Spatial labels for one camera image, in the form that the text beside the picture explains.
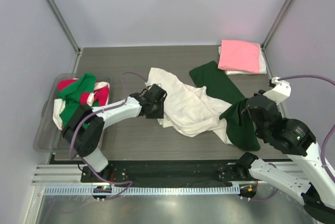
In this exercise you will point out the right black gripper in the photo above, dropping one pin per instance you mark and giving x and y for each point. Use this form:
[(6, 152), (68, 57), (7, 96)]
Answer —
[(245, 112)]

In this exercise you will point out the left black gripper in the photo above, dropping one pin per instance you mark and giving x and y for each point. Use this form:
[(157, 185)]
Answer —
[(159, 113)]

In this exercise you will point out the white and green raglan shirt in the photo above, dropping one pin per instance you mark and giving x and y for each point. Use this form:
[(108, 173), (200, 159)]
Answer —
[(213, 103)]

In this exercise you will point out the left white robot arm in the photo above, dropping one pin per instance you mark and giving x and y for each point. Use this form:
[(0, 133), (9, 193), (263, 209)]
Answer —
[(84, 129)]

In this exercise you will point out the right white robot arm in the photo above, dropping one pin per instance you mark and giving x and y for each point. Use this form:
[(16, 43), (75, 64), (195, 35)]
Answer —
[(293, 138)]

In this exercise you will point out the folded white shirt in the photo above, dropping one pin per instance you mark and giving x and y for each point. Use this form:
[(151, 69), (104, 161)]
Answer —
[(257, 64)]

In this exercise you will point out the folded pink shirt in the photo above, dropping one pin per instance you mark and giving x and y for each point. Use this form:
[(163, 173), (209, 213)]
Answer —
[(238, 56)]

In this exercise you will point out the red green white shirt pile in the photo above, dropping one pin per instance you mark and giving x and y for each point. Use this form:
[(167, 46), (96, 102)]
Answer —
[(86, 90)]

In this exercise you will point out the clear plastic bin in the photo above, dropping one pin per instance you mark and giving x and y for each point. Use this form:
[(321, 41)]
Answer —
[(49, 137)]

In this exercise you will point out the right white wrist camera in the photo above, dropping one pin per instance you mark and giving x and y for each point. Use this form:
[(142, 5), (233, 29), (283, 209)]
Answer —
[(281, 90)]

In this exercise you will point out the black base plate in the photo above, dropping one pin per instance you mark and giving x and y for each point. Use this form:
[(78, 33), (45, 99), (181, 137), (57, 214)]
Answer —
[(175, 173)]

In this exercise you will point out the white slotted cable duct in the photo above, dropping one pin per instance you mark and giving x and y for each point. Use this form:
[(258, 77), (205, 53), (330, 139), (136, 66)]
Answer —
[(104, 190)]

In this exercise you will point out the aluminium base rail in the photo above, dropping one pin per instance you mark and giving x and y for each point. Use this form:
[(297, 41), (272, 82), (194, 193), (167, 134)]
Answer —
[(56, 175)]

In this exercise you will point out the left aluminium frame post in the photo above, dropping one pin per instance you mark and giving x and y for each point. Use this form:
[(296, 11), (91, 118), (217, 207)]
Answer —
[(55, 10)]

